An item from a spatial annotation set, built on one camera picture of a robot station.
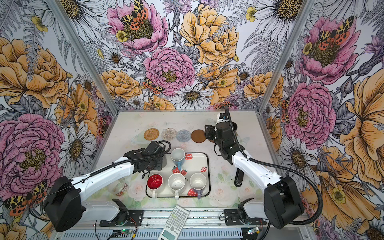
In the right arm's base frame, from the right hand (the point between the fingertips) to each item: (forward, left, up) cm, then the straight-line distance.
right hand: (208, 130), depth 84 cm
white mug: (-21, +18, -19) cm, 34 cm away
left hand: (-15, +29, -13) cm, 35 cm away
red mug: (-21, +30, -18) cm, 41 cm away
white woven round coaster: (+14, +26, -20) cm, 36 cm away
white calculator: (-42, +18, -19) cm, 50 cm away
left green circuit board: (-43, +43, -22) cm, 64 cm away
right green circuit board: (-44, -20, -21) cm, 52 cm away
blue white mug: (-6, +18, -18) cm, 26 cm away
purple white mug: (-21, +6, -20) cm, 29 cm away
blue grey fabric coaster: (+11, +16, -19) cm, 27 cm away
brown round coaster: (+11, +5, -19) cm, 23 cm away
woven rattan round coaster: (+14, +38, -20) cm, 46 cm away
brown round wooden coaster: (+7, -4, -21) cm, 22 cm away
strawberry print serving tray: (-9, +8, -20) cm, 24 cm away
